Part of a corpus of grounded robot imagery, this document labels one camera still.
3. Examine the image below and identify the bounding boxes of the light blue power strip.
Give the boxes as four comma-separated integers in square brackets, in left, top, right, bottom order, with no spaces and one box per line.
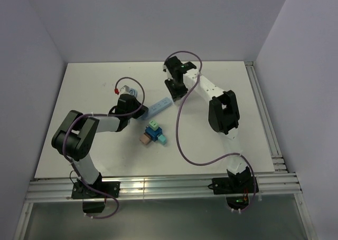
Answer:
[137,97,173,120]

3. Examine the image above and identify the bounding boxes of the pink charger plug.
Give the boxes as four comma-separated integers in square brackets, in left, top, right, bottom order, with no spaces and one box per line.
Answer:
[139,133,152,145]

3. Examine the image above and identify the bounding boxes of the blue cube socket adapter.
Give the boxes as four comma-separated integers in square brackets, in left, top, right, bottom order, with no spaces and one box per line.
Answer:
[145,126,163,141]

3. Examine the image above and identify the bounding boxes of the teal charger plug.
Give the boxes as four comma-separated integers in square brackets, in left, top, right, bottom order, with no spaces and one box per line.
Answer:
[157,135,167,145]

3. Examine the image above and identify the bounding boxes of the green plug adapter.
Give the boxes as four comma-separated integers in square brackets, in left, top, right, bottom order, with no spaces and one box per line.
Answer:
[148,120,159,131]

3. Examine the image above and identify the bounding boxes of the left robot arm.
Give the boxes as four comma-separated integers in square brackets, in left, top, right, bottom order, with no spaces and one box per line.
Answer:
[51,93,148,197]

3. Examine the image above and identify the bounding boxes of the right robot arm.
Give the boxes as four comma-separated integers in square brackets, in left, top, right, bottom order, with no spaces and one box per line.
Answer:
[163,53,254,193]

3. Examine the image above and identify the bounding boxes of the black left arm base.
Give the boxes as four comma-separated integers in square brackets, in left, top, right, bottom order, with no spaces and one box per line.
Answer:
[71,180,120,219]

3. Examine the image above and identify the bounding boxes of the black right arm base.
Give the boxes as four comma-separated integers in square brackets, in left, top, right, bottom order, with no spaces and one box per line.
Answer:
[208,177,259,214]

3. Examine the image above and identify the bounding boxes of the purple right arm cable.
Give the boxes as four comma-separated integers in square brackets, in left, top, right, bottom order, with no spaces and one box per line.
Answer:
[165,50,257,213]

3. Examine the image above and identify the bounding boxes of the aluminium front rail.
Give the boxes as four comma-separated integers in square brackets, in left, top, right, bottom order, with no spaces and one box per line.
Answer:
[24,173,302,203]

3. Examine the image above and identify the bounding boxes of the aluminium side rail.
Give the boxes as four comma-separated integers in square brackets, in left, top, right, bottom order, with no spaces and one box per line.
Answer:
[245,62,302,195]

